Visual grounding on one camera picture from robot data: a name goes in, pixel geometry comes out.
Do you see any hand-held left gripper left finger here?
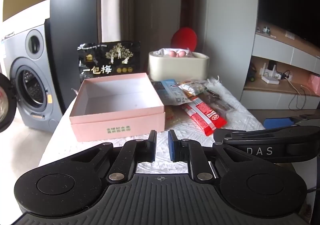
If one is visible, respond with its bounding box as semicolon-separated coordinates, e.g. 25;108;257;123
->
71;130;157;183

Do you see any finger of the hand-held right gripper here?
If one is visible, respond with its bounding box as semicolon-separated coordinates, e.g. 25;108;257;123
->
264;115;300;129
213;128;290;142

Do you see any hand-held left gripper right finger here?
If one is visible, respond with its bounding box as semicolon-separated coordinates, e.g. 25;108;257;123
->
168;129;253;182

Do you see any dark brown snack packet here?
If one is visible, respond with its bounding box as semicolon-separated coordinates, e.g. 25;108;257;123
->
200;89;237;120

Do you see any long red snack packet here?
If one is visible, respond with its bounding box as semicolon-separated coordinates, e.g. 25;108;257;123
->
180;96;228;137

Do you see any pink cardboard box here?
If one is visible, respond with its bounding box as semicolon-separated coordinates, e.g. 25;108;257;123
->
69;73;166;142

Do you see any green clear snack packet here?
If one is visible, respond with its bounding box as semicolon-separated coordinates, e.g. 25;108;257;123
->
178;79;210;97

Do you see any blue snack packet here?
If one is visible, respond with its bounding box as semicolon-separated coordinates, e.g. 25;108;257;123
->
151;79;193;107

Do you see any white woven tablecloth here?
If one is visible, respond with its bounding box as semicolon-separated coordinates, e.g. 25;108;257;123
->
39;76;265;173

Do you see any white router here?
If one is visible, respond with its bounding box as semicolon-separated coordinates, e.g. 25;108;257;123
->
261;62;282;85

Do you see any pink bag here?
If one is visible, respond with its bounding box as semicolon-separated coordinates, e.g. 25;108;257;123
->
308;72;320;97

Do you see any white wooden shelf cabinet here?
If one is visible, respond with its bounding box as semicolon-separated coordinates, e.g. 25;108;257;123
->
241;19;320;110

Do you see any beige oval container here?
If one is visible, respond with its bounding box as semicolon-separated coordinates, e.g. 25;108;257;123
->
148;50;210;82

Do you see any red round paddle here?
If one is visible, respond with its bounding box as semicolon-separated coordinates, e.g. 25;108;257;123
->
171;27;198;52

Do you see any black gold-print snack bag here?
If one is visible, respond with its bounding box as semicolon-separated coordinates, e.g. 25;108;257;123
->
76;41;141;85

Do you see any white cabinet panel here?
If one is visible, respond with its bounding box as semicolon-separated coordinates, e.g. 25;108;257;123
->
202;0;259;102

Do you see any grey washing machine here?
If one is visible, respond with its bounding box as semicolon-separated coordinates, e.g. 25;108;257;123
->
0;17;68;133

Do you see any brown curtain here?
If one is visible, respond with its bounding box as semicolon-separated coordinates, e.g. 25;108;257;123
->
100;0;210;75

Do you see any dark grey column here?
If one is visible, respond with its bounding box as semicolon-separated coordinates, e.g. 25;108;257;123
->
49;0;104;115

